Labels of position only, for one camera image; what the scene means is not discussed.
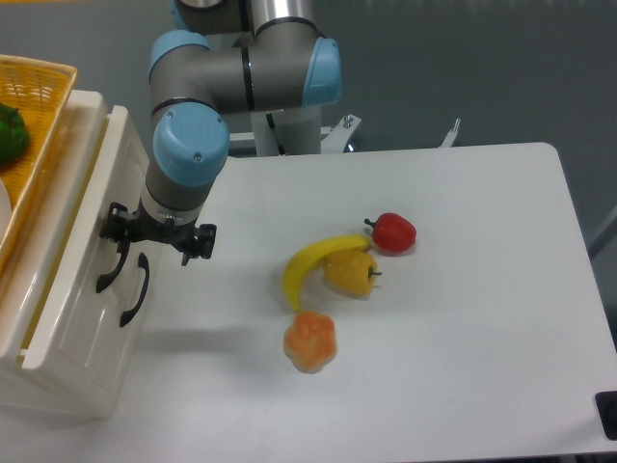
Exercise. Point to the yellow woven basket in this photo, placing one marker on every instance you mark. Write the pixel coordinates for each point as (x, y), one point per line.
(39, 91)

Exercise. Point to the black bottom drawer handle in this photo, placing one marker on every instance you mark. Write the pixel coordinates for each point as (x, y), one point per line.
(141, 292)

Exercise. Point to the black device at edge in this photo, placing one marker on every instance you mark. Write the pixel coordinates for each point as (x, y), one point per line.
(606, 403)

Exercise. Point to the black top drawer handle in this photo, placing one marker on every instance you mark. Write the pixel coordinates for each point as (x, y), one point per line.
(105, 280)

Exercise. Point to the yellow bell pepper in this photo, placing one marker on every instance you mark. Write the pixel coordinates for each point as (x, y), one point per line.
(352, 271)

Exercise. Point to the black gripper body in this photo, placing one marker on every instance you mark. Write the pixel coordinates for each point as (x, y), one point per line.
(154, 222)

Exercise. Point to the green bell pepper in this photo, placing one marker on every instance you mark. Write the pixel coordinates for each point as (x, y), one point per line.
(15, 138)

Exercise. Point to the white plate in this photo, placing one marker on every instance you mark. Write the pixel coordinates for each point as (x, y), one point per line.
(6, 211)

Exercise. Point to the white drawer cabinet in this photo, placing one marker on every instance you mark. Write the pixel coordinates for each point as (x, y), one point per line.
(29, 272)

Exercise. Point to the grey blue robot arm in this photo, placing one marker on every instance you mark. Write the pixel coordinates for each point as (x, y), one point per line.
(224, 57)

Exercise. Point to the white table clamp bracket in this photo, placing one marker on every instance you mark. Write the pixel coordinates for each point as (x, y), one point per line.
(451, 135)

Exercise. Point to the black drawer handle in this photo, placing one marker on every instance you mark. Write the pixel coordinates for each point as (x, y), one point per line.
(105, 280)
(141, 292)

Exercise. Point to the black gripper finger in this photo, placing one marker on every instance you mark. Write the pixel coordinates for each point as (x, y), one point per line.
(120, 226)
(199, 243)

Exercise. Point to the yellow banana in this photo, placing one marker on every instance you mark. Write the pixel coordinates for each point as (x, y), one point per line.
(312, 256)

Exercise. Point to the red bell pepper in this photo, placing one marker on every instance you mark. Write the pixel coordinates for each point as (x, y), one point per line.
(392, 233)

